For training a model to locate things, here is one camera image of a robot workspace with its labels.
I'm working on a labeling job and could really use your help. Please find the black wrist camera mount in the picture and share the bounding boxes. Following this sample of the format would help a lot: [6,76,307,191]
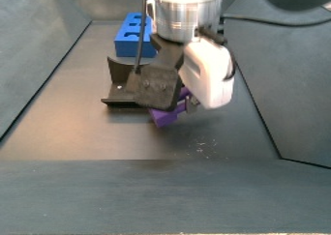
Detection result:
[126,33,184,111]

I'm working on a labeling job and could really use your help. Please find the blue foam shape board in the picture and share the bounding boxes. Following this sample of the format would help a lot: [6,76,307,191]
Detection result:
[113,13,156,58]

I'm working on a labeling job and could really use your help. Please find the purple three prong object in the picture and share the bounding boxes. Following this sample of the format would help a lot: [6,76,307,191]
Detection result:
[148,87,189,128]

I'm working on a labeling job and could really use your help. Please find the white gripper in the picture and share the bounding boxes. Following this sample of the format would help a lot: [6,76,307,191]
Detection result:
[180,38,233,113]

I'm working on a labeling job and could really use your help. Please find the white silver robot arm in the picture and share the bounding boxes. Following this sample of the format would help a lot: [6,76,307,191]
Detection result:
[146,0,331,109]

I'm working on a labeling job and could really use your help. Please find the dark curved fixture stand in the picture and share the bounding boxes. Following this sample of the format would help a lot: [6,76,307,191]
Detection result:
[101,57,148,108]

